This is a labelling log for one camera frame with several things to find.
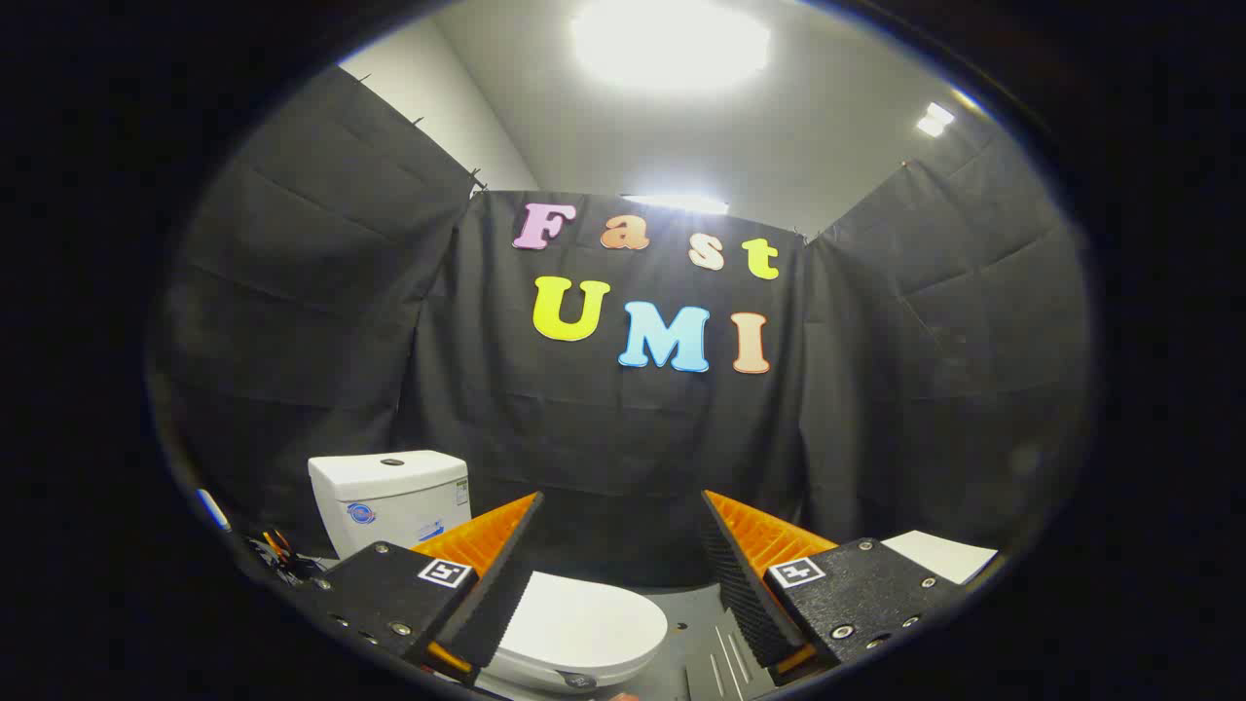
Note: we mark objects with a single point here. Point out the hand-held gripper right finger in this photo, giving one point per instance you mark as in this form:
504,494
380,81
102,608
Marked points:
745,594

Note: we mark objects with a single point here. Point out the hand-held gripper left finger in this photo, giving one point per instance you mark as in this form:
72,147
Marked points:
501,584

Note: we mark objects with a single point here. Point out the white toilet lid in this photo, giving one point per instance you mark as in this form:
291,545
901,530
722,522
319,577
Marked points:
584,623

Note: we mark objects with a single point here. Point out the white ceramic toilet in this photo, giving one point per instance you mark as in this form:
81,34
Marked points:
389,506

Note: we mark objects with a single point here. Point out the black backdrop cloth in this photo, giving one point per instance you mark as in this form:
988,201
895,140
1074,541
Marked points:
604,428

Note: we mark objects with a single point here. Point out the white flat panel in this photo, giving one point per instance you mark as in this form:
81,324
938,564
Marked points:
944,557

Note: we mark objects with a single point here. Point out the long ceiling light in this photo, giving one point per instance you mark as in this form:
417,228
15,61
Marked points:
677,202

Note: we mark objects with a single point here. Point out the small ceiling light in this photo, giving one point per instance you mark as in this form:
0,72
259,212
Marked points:
934,120

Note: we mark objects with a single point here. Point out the large ceiling light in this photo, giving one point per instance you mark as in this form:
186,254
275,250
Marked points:
672,44

